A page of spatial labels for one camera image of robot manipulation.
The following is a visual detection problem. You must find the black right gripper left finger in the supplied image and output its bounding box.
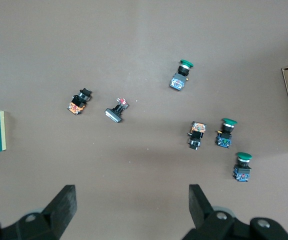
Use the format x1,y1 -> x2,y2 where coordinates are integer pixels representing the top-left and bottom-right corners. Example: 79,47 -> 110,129
0,184 -> 78,240

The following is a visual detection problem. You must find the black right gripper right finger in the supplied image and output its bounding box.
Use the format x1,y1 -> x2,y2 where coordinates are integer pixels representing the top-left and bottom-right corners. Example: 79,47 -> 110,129
181,183 -> 288,240

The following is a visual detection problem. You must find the green mushroom push button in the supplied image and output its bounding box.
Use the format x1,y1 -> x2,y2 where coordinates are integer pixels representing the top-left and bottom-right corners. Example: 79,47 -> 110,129
232,151 -> 253,183
168,58 -> 195,91
214,117 -> 238,149

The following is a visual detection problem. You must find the black rectangular button red contact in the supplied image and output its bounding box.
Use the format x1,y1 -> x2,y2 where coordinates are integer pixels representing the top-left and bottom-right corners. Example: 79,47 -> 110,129
104,96 -> 130,124

